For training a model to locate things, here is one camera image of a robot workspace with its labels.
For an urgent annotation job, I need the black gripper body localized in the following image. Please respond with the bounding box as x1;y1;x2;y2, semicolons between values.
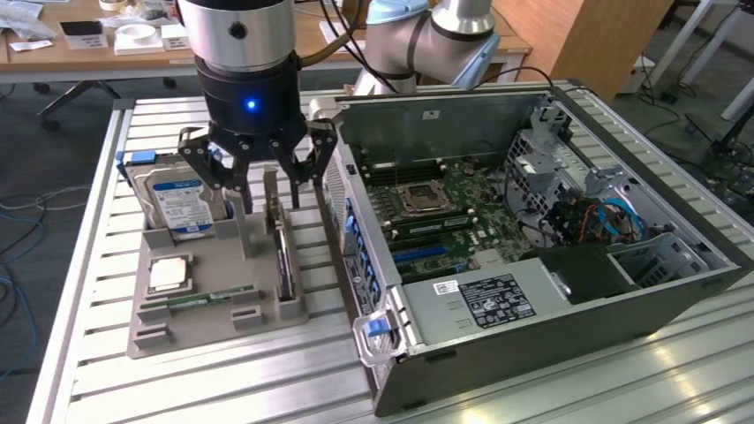
196;51;309;155

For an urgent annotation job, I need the NVIDIA graphics card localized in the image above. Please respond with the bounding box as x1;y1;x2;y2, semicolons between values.
263;164;296;306

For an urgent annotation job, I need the hard disk in blue carrier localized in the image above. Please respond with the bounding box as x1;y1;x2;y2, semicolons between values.
116;148;229;242

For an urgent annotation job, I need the silver CPU socket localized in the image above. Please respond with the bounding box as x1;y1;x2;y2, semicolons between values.
395;180;459;217

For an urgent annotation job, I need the plain white box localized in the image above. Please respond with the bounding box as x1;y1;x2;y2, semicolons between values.
158;22;190;53

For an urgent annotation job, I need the white paper stack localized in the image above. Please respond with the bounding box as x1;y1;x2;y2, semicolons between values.
319;19;355;50

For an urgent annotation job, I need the grey parts rack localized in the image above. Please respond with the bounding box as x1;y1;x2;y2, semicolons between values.
125;174;312;360

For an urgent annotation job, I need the flat white box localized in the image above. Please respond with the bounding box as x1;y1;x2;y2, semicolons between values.
113;34;166;57

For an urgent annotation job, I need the white tape roll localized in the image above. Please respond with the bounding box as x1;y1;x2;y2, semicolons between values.
116;24;156;46

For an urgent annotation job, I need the green RAM stick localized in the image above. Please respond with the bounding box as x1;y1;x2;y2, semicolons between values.
388;213;477;239
140;285;257;309

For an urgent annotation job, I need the silver CPU chip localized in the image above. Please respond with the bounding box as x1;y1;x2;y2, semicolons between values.
145;258;193;292

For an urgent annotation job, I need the black chair base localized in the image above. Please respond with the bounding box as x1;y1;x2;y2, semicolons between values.
33;77;177;133

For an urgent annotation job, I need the long black expansion slot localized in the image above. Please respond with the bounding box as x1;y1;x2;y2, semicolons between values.
392;235;448;249

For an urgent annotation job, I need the dark packet in bag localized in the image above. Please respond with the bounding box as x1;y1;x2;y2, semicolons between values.
125;0;172;23

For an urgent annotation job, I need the blue expansion slot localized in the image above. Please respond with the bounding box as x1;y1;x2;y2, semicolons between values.
392;243;449;265

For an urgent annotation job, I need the green motherboard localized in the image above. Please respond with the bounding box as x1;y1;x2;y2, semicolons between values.
356;156;535;284

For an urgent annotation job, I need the white box with black top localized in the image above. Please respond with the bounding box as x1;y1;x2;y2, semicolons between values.
60;20;108;50

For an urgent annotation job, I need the light wooden desk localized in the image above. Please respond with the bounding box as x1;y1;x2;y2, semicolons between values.
208;0;535;96
0;0;213;85

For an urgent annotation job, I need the silver chipset heatsink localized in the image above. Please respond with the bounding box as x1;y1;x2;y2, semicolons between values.
468;250;503;269

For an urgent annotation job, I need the perforated silver drive cage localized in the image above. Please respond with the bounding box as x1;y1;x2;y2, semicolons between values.
504;95;648;213

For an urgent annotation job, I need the blue case latch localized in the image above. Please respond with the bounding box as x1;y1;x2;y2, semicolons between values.
363;318;393;340

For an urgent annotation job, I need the grey power supply unit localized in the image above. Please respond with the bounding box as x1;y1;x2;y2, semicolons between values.
401;257;573;346

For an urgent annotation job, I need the clear plastic bag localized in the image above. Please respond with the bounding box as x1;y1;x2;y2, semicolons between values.
0;0;58;42

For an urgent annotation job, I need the black plastic shroud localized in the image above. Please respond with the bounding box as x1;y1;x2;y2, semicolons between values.
532;244;642;306

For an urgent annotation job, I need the open grey PC case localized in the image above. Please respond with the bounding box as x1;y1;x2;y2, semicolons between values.
308;83;744;419

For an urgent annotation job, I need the silver disk bay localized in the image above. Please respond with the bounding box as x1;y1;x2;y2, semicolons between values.
605;231;711;289

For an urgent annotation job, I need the black equipment stand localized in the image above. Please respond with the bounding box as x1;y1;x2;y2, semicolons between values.
686;87;754;195

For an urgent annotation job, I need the robot arm cable bundle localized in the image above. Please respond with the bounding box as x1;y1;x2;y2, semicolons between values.
293;0;413;94

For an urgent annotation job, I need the white floor cable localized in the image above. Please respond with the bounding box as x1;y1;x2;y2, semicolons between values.
0;184;90;212

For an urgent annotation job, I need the black cable behind case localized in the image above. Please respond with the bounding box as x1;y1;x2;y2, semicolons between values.
469;65;557;89

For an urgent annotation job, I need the blue floor cable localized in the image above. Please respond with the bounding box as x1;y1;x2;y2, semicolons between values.
0;210;46;381

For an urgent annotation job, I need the blue SATA wire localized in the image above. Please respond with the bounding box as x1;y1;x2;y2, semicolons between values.
605;196;648;243
591;201;614;242

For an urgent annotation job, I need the white desk frame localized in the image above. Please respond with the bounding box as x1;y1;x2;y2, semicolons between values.
640;0;754;121

